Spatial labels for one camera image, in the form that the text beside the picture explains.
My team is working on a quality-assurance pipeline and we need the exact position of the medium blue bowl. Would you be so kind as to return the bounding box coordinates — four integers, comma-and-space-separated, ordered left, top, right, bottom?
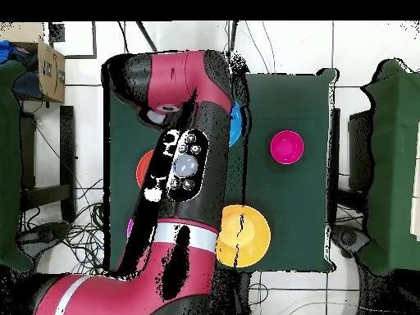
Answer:
228, 99, 250, 148

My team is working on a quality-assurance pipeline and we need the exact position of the shallow red-orange bowl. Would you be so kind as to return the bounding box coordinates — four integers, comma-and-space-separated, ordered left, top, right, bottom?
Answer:
135, 148, 155, 189

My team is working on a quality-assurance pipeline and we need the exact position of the large orange bowl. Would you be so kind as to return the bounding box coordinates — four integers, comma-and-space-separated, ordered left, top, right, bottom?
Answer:
215, 204, 272, 268

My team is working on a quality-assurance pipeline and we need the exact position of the small crimson bowl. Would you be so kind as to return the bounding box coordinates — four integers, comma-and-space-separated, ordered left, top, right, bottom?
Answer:
270, 130, 305, 165

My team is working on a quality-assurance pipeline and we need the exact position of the dark green table cloth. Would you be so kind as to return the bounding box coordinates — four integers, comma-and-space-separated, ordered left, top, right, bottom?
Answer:
102, 63, 339, 273

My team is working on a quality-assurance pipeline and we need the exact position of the black stand leg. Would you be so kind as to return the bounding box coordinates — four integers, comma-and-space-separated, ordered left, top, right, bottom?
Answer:
134, 21, 158, 53
227, 21, 240, 52

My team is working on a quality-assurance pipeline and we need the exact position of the green side table cloth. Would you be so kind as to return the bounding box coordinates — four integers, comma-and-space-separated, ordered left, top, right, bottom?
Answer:
360, 58, 420, 276
0, 58, 37, 272

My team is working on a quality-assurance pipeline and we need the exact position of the cardboard box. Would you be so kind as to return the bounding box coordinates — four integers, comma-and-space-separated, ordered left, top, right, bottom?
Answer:
0, 21, 66, 103

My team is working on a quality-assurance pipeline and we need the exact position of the dark bag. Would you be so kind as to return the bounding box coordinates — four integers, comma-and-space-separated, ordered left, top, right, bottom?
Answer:
12, 53, 45, 101

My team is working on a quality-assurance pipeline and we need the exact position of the black metal frame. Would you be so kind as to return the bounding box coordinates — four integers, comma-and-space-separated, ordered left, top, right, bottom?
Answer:
18, 105, 77, 224
334, 107, 372, 214

